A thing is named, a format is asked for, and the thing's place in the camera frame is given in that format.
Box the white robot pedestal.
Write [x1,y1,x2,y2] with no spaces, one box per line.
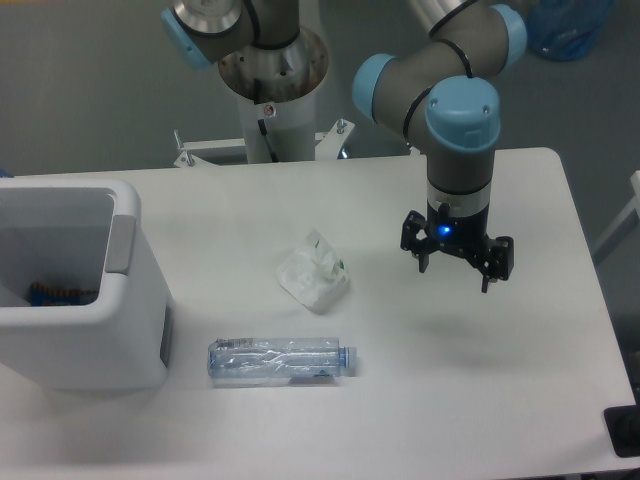
[217,25,330,164]

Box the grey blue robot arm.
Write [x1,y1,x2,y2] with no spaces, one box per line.
[161,1,527,284]

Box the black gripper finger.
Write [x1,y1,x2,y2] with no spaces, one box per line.
[400,210,436,273]
[469,236,515,293]

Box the black device at edge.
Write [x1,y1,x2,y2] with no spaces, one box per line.
[604,405,639,458]

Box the white trash can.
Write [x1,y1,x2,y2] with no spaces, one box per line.
[1,178,173,390]

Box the white frame at right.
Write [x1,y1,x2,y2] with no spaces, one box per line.
[591,170,639,265]

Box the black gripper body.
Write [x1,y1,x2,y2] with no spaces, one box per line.
[424,205,489,259]

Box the blue wrapper in bin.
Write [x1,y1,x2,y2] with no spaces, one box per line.
[29,282,99,307]

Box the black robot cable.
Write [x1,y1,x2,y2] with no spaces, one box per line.
[252,78,280,164]

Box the crumpled white tissue pack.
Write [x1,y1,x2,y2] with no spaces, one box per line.
[275,229,351,314]

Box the crushed clear plastic bottle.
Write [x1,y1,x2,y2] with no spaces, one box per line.
[207,337,358,386]

